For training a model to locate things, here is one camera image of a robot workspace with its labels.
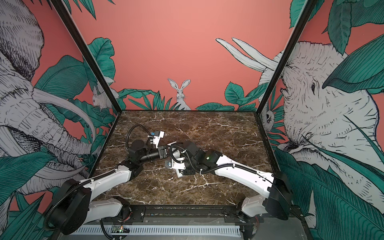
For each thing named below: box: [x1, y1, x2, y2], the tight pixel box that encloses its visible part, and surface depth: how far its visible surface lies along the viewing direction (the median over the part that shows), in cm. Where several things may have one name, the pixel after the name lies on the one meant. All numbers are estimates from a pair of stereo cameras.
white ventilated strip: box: [71, 225, 242, 236], surface depth 71 cm
